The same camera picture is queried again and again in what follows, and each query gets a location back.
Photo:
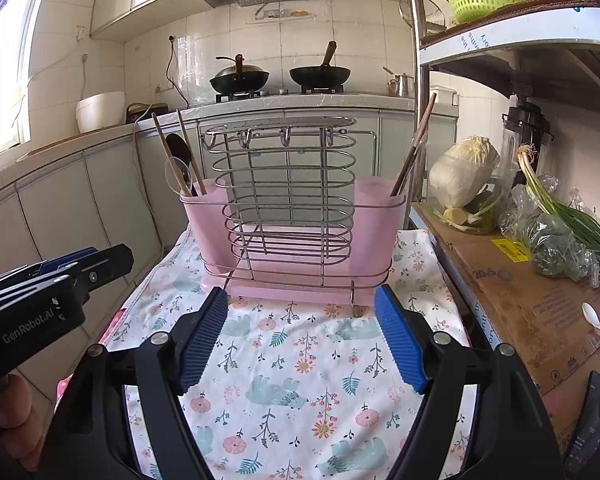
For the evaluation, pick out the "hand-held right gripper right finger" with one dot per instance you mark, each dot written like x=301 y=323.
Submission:
x=400 y=340

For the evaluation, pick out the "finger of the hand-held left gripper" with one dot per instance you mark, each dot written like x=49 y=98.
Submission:
x=65 y=262
x=110 y=262

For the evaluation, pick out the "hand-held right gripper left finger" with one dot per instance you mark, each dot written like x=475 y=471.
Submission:
x=205 y=340

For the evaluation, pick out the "pink plastic utensil cup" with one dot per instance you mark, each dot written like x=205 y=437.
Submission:
x=380 y=225
x=202 y=225

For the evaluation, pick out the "clear plastic spoon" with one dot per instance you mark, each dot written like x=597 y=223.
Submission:
x=175 y=172

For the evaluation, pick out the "wooden chopstick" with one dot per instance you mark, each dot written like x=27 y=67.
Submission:
x=427 y=115
x=167 y=152
x=409 y=160
x=190 y=152

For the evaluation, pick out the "black spoon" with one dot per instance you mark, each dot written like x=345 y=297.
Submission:
x=177 y=150

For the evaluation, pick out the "person's left hand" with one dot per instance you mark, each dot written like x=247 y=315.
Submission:
x=17 y=420

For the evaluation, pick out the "grey kitchen base cabinets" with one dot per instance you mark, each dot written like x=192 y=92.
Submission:
x=55 y=210

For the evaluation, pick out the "floral printed cloth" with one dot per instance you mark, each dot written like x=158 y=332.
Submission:
x=290 y=385

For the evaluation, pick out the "pink plastic drip tray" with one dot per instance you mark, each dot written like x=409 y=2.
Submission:
x=290 y=292

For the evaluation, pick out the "cardboard box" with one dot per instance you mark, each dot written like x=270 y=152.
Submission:
x=505 y=300

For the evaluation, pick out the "ginger piece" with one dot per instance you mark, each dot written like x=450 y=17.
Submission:
x=455 y=216

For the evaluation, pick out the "brown basket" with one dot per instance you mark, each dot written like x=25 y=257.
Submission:
x=147 y=112

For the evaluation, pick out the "napa cabbage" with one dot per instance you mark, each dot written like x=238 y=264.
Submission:
x=460 y=175

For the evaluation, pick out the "clear bag of greens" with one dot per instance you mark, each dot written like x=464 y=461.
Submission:
x=550 y=245

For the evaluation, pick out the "white plastic spoon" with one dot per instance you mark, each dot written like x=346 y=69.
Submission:
x=591 y=312

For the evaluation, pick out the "dark packet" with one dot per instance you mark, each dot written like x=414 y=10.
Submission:
x=592 y=420

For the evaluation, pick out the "bright window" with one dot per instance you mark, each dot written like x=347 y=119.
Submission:
x=5 y=60

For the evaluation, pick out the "green onions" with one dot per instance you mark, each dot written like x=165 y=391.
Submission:
x=580 y=220

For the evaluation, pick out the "black wok with lid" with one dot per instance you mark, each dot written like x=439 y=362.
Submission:
x=240 y=80

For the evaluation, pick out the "gas stove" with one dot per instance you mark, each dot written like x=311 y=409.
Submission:
x=280 y=92

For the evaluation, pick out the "white lidded container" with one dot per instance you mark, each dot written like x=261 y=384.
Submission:
x=442 y=95

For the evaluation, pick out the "black blender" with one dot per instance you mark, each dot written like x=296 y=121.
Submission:
x=525 y=125

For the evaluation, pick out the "stainless steel pot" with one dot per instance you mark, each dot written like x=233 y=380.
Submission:
x=402 y=87

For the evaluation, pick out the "black open wok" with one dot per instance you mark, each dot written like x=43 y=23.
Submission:
x=320 y=76

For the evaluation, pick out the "metal storage shelf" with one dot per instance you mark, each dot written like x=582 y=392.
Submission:
x=530 y=35

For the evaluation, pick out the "metal skimmer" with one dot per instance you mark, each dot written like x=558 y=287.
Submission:
x=432 y=10

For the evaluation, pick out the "clear wall shelf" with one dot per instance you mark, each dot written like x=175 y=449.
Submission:
x=285 y=12

